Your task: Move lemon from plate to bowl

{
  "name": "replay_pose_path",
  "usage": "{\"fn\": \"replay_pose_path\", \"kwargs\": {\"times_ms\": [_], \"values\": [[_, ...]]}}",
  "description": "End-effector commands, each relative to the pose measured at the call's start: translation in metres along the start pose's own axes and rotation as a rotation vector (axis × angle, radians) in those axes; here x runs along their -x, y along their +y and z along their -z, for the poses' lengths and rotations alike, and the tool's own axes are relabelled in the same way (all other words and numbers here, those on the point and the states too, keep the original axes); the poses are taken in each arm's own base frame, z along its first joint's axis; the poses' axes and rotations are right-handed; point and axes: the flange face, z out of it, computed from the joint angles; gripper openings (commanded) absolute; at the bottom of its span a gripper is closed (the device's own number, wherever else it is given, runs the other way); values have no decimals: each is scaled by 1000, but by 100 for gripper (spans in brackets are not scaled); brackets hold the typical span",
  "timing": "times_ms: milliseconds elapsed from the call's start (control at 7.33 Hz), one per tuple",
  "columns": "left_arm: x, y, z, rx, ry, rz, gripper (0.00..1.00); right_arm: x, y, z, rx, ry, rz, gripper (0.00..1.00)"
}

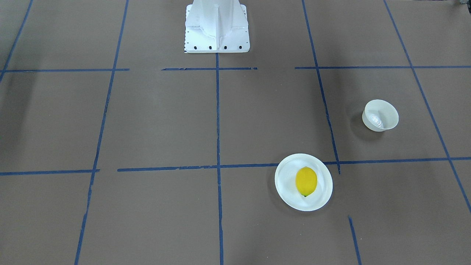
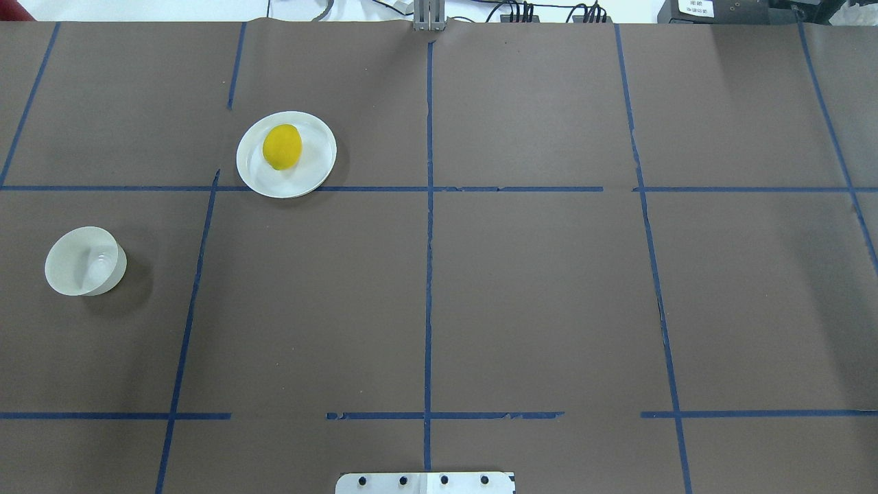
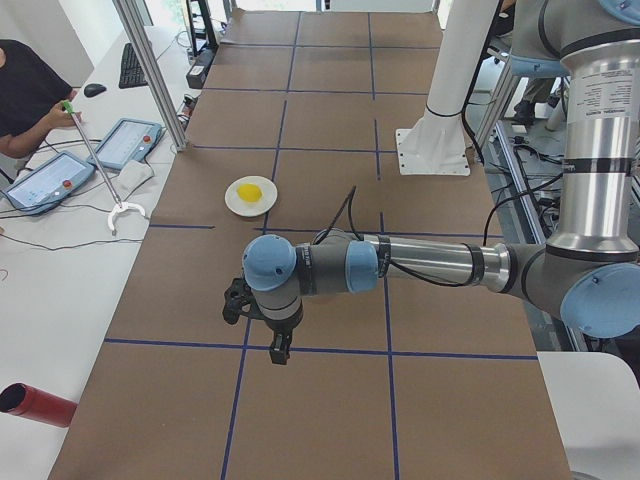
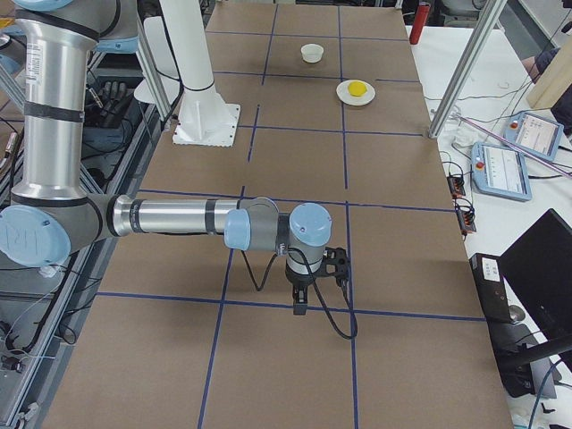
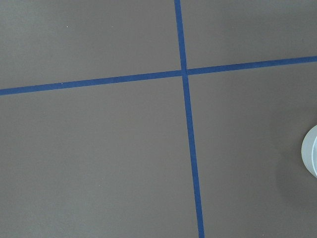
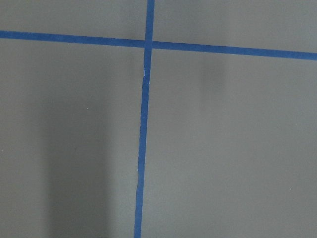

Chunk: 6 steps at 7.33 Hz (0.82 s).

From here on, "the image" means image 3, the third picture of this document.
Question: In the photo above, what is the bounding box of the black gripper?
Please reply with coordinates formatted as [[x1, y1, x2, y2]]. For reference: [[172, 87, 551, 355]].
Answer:
[[268, 319, 299, 365]]

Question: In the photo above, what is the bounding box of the yellow lemon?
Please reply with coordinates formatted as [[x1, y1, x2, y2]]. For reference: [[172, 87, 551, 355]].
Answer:
[[236, 183, 263, 203]]

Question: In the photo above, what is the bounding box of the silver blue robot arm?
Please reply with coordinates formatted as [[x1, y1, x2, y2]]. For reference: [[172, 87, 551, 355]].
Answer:
[[223, 1, 639, 364]]

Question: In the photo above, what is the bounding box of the white plate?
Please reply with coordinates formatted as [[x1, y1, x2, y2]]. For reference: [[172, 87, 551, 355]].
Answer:
[[225, 176, 278, 217]]

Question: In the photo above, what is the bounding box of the person's hand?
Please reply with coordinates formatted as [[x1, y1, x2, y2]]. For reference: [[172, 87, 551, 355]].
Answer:
[[47, 102, 82, 129]]

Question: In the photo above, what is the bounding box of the reacher grabber tool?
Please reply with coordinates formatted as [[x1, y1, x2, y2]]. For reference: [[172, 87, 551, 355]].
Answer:
[[62, 100, 146, 236]]

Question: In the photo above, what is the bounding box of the white crumpled cloth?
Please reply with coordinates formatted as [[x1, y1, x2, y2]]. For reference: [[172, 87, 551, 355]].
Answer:
[[116, 161, 154, 194]]

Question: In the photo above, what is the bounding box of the blue teach pendant far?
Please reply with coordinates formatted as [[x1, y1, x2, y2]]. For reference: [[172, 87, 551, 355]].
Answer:
[[94, 118, 162, 171]]

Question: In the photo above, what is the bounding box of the blue teach pendant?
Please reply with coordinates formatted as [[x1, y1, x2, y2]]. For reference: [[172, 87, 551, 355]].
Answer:
[[94, 118, 162, 171], [2, 151, 95, 215]]

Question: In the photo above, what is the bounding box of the red cylinder tube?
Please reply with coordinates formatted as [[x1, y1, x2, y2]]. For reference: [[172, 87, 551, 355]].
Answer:
[[1, 383, 77, 428]]

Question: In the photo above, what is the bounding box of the blue teach pendant near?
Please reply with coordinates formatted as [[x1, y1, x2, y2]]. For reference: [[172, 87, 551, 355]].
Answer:
[[2, 151, 95, 215]]

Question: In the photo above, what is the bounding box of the black box on table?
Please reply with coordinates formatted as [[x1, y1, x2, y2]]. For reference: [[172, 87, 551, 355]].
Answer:
[[186, 49, 215, 89]]

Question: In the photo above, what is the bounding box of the black keyboard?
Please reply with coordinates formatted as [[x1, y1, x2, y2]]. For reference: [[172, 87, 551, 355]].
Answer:
[[118, 43, 147, 89]]

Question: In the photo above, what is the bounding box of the black computer mouse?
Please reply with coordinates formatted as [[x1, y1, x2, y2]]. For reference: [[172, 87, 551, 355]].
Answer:
[[83, 83, 107, 98]]

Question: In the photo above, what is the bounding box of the person in black shirt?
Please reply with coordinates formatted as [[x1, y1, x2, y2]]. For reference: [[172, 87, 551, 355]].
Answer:
[[1, 39, 77, 161]]

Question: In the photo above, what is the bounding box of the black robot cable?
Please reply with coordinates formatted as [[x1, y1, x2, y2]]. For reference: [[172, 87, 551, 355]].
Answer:
[[313, 185, 566, 288]]

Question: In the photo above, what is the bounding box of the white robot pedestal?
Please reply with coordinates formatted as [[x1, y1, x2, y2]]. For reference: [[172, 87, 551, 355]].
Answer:
[[396, 0, 499, 176]]

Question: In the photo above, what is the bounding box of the aluminium frame post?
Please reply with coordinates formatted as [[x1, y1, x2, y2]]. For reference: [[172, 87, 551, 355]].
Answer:
[[113, 0, 187, 152]]

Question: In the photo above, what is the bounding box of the aluminium frame rail right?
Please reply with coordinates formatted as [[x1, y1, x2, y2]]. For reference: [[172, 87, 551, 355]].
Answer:
[[492, 119, 591, 351]]

